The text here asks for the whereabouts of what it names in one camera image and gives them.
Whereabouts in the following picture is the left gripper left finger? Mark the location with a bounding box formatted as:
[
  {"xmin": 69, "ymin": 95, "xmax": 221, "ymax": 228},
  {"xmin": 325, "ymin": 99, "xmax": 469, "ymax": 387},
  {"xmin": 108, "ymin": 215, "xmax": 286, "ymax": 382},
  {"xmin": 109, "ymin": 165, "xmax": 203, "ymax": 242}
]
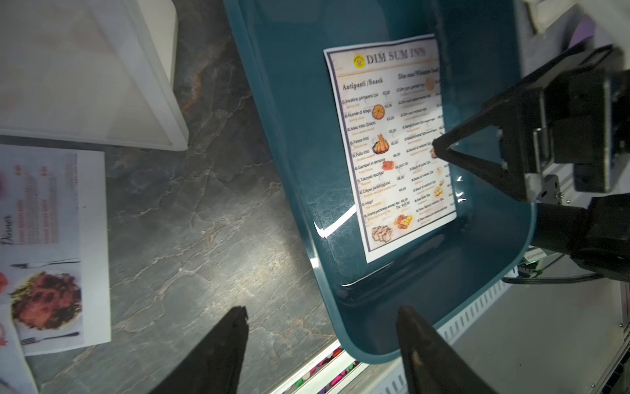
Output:
[{"xmin": 152, "ymin": 306, "xmax": 249, "ymax": 394}]

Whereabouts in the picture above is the red special menu sheet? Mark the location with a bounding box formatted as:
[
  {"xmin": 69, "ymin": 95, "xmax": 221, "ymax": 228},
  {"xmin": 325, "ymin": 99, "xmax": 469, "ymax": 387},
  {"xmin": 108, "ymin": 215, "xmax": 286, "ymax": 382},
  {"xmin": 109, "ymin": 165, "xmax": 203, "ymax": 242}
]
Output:
[{"xmin": 1, "ymin": 144, "xmax": 112, "ymax": 356}]

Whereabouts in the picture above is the teal plastic tray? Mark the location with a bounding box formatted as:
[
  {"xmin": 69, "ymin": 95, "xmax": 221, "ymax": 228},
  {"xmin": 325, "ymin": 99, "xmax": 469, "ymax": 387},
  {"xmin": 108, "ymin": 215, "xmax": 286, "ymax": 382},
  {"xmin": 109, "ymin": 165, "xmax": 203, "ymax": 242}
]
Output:
[{"xmin": 225, "ymin": 1, "xmax": 536, "ymax": 364}]

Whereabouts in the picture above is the yellow food menu sheet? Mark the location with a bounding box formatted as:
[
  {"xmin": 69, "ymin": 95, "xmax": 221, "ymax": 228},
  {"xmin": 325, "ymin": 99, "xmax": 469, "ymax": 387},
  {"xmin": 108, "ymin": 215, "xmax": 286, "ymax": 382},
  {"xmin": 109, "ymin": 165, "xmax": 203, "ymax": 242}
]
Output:
[{"xmin": 324, "ymin": 34, "xmax": 457, "ymax": 262}]

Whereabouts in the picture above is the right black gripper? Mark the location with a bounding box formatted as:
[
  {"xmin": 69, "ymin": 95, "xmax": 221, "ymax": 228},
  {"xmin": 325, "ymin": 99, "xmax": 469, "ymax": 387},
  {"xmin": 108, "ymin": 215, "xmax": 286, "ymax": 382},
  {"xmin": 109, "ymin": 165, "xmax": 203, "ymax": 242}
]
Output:
[{"xmin": 433, "ymin": 44, "xmax": 629, "ymax": 202}]

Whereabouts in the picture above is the white menu holder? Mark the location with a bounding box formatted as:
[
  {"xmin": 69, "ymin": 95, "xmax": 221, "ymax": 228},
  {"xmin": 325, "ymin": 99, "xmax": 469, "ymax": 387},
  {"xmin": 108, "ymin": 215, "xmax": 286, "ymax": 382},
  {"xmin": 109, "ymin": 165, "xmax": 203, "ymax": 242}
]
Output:
[{"xmin": 1, "ymin": 1, "xmax": 189, "ymax": 151}]

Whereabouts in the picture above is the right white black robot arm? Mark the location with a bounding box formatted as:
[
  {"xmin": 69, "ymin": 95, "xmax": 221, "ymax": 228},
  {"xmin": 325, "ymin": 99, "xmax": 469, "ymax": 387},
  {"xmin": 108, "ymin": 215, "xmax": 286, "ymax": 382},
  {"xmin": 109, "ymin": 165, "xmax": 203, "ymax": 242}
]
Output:
[{"xmin": 433, "ymin": 41, "xmax": 629, "ymax": 282}]

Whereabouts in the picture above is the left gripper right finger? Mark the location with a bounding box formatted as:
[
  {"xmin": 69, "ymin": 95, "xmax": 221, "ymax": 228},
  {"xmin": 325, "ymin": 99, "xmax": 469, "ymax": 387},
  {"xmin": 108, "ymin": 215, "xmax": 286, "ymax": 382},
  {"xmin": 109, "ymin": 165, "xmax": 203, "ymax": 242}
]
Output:
[{"xmin": 396, "ymin": 305, "xmax": 495, "ymax": 393}]

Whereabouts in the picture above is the purple pink hair brush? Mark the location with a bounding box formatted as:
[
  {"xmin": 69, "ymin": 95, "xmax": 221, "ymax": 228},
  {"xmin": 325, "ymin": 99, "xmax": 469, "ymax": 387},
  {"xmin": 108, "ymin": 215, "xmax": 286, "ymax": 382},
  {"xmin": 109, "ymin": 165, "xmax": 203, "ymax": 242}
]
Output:
[{"xmin": 568, "ymin": 15, "xmax": 597, "ymax": 49}]

